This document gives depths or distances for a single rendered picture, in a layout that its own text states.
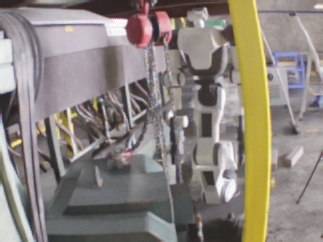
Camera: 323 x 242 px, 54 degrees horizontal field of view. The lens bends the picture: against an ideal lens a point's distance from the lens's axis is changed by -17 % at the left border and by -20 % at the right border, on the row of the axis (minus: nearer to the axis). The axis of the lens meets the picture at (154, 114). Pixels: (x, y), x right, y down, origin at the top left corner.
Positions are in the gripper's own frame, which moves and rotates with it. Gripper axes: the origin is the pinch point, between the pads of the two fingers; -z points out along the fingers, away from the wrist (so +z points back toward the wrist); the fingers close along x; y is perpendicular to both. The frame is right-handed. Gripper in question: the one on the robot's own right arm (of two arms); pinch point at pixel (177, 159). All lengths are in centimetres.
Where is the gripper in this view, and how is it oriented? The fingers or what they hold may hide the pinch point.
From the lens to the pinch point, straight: 235.8
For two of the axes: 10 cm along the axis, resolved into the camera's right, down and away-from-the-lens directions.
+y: 8.9, -0.2, -4.6
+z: -0.3, -10.0, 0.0
